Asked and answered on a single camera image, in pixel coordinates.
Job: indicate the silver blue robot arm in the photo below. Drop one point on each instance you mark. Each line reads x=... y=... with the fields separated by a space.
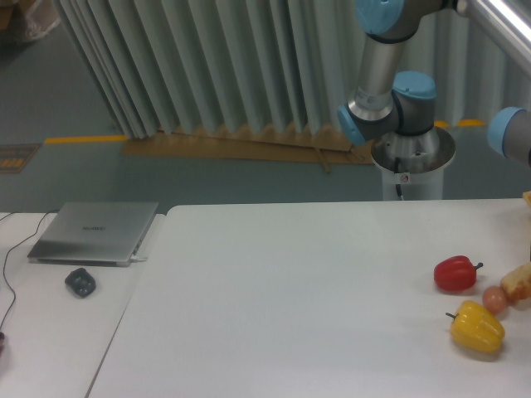
x=394 y=110

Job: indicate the red bell pepper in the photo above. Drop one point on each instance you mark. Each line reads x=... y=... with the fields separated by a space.
x=456 y=274

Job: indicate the yellow bell pepper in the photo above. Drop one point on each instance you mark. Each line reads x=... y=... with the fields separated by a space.
x=474 y=327

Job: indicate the wicker basket corner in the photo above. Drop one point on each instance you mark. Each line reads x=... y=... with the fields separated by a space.
x=527 y=198

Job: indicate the brown cardboard sheet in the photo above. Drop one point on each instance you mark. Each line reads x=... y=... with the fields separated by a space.
x=326 y=148

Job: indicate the pale green folding curtain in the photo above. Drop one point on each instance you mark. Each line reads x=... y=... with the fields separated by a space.
x=168 y=65

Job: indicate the white usb plug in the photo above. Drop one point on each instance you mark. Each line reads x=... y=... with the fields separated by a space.
x=137 y=259

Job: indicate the silver closed laptop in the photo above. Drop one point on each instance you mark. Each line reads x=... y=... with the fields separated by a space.
x=107 y=233

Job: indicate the brown egg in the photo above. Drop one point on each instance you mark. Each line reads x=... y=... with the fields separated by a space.
x=494 y=299

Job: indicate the bread loaf piece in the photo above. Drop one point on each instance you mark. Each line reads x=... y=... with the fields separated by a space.
x=516 y=284

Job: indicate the dark object at left edge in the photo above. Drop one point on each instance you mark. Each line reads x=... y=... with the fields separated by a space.
x=1 y=340

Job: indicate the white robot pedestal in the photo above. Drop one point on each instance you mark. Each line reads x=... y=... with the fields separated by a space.
x=408 y=186

